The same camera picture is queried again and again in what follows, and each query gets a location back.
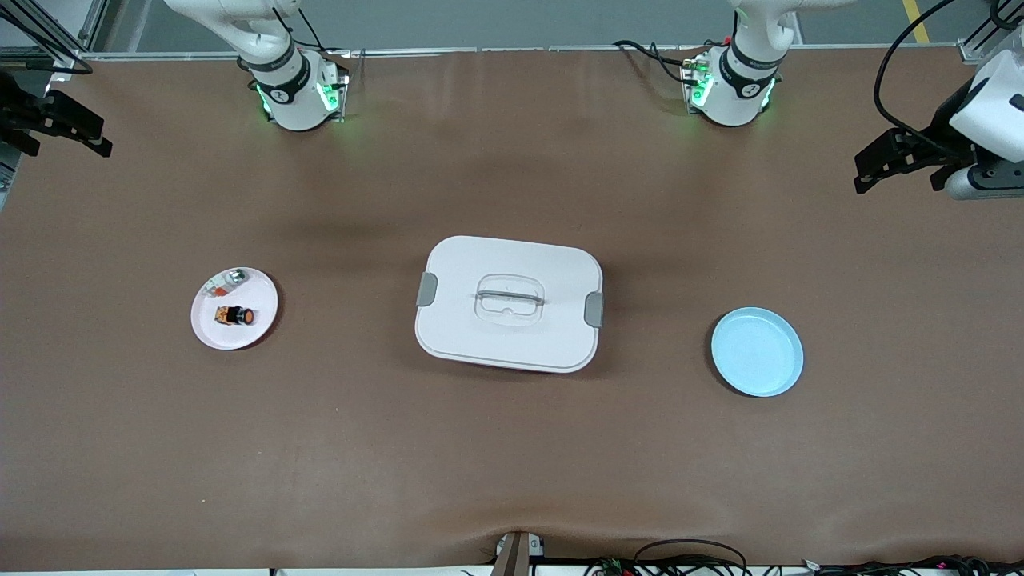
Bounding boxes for white lidded storage box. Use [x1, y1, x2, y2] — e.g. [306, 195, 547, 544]
[414, 234, 605, 374]

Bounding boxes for black cable bundle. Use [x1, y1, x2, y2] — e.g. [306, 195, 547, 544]
[800, 554, 1024, 576]

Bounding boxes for pink round plate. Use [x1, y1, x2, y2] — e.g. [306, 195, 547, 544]
[190, 266, 279, 351]

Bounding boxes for black arm base cable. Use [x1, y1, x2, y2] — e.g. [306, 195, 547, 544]
[272, 6, 353, 58]
[614, 38, 701, 85]

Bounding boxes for silver table edge rail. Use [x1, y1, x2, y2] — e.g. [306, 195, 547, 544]
[76, 44, 965, 63]

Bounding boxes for grey orange lever connector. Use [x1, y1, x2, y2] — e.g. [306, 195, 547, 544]
[204, 270, 249, 299]

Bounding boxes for black left arm base cable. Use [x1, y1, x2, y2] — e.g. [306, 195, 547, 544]
[614, 38, 701, 85]

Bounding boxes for black right arm base cable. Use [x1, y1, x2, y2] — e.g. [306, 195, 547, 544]
[272, 6, 353, 58]

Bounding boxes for brown table cover mat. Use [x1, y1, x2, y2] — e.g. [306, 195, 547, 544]
[0, 46, 1024, 573]

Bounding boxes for aluminium frame post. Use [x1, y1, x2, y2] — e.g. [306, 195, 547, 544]
[958, 0, 1024, 63]
[0, 0, 110, 77]

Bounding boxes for light blue round plate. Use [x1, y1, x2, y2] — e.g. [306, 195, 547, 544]
[710, 306, 805, 398]

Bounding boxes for black looped cable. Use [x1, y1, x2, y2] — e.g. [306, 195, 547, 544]
[584, 538, 753, 576]

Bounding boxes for brown camera stand post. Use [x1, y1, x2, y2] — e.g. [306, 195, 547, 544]
[490, 530, 546, 576]

